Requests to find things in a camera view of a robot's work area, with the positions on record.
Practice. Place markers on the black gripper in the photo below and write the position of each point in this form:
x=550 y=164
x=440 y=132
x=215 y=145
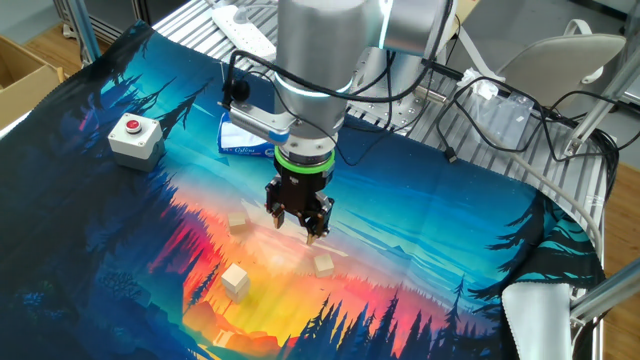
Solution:
x=300 y=192

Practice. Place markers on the plain wooden cube block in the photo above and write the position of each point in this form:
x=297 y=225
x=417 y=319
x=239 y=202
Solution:
x=238 y=222
x=241 y=294
x=324 y=266
x=239 y=300
x=234 y=277

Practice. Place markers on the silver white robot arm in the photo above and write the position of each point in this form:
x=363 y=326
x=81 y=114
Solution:
x=320 y=50

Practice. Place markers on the blue tissue pack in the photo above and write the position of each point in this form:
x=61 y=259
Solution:
x=240 y=142

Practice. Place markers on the colourful landscape print cloth mat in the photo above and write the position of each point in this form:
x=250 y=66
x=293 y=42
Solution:
x=450 y=225

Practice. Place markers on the grey emergency stop button box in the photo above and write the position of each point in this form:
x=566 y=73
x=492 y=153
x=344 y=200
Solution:
x=135 y=147

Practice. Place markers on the white power strip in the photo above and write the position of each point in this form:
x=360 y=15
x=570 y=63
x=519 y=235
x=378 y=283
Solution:
x=240 y=25

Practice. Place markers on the clear plastic bag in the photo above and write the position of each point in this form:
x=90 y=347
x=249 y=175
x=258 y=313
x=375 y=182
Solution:
x=500 y=120

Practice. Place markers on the beige cardboard panel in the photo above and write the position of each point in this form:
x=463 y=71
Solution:
x=466 y=7

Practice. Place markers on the white office chair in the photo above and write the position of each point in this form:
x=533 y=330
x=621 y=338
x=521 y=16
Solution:
x=555 y=60

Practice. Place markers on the brown cardboard box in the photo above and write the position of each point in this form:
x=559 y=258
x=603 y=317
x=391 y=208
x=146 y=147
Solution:
x=25 y=85

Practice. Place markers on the wrist camera silver bracket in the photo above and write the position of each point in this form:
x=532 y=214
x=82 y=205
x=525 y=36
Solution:
x=255 y=122

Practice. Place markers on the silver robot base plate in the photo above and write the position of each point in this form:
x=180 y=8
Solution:
x=400 y=117

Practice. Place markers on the aluminium frame post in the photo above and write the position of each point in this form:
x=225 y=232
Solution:
x=600 y=105
x=86 y=30
x=605 y=297

